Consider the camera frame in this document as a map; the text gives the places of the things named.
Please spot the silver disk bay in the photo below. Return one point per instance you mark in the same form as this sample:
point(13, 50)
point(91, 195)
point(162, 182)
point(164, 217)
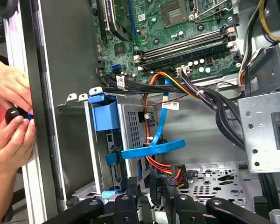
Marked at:
point(130, 109)

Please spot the metal socket cover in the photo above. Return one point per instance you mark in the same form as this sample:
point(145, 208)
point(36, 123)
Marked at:
point(198, 9)

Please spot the black PC case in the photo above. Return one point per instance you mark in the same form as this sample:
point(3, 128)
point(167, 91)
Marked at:
point(70, 70)

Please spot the CPU socket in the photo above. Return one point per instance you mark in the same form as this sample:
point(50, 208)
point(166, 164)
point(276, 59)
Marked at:
point(173, 15)

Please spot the green motherboard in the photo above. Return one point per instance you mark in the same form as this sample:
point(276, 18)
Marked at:
point(158, 35)

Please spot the blue expansion slot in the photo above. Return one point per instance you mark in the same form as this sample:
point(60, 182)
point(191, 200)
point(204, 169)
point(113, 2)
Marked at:
point(132, 21)

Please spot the white barcode label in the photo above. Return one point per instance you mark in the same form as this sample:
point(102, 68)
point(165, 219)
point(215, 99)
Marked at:
point(170, 107)
point(120, 82)

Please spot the metal optical drive cage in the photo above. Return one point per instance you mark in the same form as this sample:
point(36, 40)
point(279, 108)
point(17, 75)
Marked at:
point(259, 121)

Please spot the person's right hand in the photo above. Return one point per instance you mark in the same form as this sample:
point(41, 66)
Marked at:
point(14, 144)

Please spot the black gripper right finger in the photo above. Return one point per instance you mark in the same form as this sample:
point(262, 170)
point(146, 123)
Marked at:
point(186, 210)

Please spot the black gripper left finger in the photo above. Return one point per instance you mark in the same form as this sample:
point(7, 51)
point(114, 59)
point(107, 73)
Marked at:
point(124, 210)

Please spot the hard disk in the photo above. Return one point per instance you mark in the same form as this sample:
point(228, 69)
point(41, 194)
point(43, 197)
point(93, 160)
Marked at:
point(105, 112)

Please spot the black RAM slot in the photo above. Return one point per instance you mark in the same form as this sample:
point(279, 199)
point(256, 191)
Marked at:
point(183, 44)
point(184, 49)
point(183, 39)

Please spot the person's left hand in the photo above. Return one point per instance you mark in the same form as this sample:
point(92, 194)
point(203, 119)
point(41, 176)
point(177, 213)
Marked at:
point(11, 84)

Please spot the black graphics card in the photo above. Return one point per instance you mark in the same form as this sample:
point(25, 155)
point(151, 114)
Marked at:
point(114, 18)

